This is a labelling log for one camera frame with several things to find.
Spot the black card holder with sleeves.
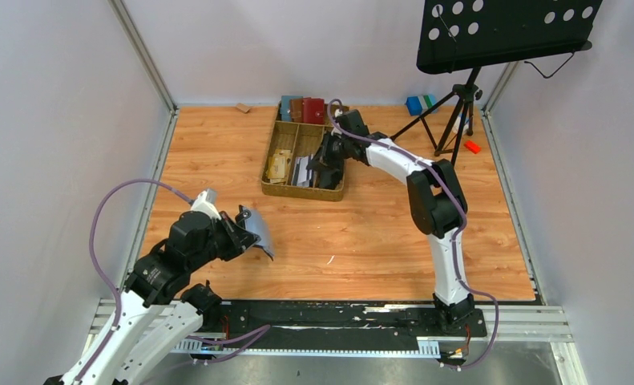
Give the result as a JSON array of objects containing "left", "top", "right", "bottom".
[{"left": 236, "top": 205, "right": 275, "bottom": 261}]

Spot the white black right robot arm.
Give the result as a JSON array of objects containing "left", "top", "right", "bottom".
[{"left": 307, "top": 108, "right": 474, "bottom": 330}]

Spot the silver black cards stack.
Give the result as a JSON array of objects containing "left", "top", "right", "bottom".
[{"left": 289, "top": 155, "right": 316, "bottom": 188}]

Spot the gold cards stack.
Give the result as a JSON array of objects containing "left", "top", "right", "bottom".
[{"left": 265, "top": 149, "right": 293, "bottom": 184}]

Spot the red card wallet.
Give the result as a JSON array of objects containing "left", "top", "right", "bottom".
[{"left": 302, "top": 97, "right": 325, "bottom": 124}]

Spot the brown card wallet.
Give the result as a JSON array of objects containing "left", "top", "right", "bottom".
[{"left": 289, "top": 98, "right": 304, "bottom": 123}]

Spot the blue card wallet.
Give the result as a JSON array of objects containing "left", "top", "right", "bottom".
[{"left": 279, "top": 95, "right": 303, "bottom": 122}]

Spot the woven wicker tray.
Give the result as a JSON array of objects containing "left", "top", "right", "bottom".
[{"left": 260, "top": 103, "right": 345, "bottom": 201}]

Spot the blue block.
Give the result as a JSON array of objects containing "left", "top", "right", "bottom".
[{"left": 406, "top": 95, "right": 427, "bottom": 116}]

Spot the small wooden block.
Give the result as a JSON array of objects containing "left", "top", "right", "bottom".
[{"left": 235, "top": 103, "right": 252, "bottom": 114}]

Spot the green block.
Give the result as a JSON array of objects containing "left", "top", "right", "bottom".
[{"left": 422, "top": 94, "right": 438, "bottom": 111}]

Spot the red block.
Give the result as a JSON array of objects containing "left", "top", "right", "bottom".
[{"left": 464, "top": 140, "right": 482, "bottom": 154}]

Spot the black music stand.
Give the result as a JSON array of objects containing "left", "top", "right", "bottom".
[{"left": 391, "top": 0, "right": 601, "bottom": 160}]

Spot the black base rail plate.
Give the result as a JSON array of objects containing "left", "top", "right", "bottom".
[{"left": 197, "top": 300, "right": 487, "bottom": 348}]

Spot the white slotted cable duct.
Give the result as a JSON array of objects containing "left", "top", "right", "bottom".
[{"left": 171, "top": 337, "right": 441, "bottom": 359}]

